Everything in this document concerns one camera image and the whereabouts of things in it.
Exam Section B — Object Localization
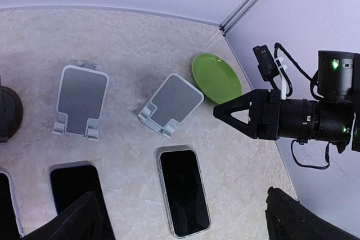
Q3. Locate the purple-cased phone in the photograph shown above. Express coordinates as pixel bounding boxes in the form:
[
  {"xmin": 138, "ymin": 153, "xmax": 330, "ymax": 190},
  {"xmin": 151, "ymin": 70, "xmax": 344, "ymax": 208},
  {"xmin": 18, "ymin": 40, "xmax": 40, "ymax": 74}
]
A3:
[{"xmin": 1, "ymin": 168, "xmax": 23, "ymax": 239}]

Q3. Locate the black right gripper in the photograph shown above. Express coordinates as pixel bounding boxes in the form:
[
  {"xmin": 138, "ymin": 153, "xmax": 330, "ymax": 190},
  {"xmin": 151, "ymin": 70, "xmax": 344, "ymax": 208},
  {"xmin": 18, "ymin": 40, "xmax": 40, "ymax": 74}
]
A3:
[{"xmin": 213, "ymin": 89, "xmax": 281, "ymax": 140}]

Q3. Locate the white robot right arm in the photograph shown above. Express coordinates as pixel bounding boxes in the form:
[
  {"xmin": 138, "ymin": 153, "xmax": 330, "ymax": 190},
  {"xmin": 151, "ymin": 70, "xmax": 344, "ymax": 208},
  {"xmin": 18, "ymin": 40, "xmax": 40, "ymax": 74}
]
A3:
[{"xmin": 213, "ymin": 51, "xmax": 359, "ymax": 153}]

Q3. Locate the round dark wooden stand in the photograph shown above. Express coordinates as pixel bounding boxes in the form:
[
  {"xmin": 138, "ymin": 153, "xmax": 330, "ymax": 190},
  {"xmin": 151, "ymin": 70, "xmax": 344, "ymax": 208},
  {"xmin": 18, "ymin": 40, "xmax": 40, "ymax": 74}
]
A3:
[{"xmin": 1, "ymin": 85, "xmax": 24, "ymax": 143}]

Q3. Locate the silver folding phone stand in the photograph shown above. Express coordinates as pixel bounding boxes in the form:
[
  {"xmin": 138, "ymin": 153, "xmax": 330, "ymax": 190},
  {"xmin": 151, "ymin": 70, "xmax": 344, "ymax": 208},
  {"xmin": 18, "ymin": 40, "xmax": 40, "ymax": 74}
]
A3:
[{"xmin": 52, "ymin": 60, "xmax": 109, "ymax": 142}]

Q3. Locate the green plate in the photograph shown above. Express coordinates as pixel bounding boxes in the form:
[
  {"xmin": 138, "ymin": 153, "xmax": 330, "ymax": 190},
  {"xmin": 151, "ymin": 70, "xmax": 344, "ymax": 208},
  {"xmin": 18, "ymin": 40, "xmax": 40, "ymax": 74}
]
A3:
[{"xmin": 191, "ymin": 53, "xmax": 242, "ymax": 105}]

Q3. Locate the blue phone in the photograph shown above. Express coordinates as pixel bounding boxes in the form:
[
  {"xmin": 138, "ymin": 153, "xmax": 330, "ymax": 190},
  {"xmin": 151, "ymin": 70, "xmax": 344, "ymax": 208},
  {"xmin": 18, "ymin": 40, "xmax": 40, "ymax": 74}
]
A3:
[{"xmin": 50, "ymin": 163, "xmax": 107, "ymax": 217}]

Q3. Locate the black phone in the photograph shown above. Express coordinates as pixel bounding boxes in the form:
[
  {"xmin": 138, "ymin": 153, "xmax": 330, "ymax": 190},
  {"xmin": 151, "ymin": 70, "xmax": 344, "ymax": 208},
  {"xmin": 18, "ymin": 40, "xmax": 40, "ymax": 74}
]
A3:
[{"xmin": 156, "ymin": 145, "xmax": 212, "ymax": 239}]

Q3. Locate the clear acrylic phone stand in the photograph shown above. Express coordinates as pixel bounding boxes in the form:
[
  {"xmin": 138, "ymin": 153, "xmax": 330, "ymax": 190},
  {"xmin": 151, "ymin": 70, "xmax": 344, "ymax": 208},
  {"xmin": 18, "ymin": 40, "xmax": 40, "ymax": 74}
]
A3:
[{"xmin": 137, "ymin": 73, "xmax": 204, "ymax": 139}]

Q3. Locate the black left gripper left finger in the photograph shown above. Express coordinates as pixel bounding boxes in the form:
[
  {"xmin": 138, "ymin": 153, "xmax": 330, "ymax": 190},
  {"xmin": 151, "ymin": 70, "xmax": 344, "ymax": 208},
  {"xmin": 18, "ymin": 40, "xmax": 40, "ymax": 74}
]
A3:
[{"xmin": 23, "ymin": 191, "xmax": 115, "ymax": 239}]

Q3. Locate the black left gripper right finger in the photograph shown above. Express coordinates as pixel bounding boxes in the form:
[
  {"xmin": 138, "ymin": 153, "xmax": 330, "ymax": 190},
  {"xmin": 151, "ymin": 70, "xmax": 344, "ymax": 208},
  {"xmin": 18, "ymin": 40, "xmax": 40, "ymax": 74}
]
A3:
[{"xmin": 265, "ymin": 187, "xmax": 358, "ymax": 240}]

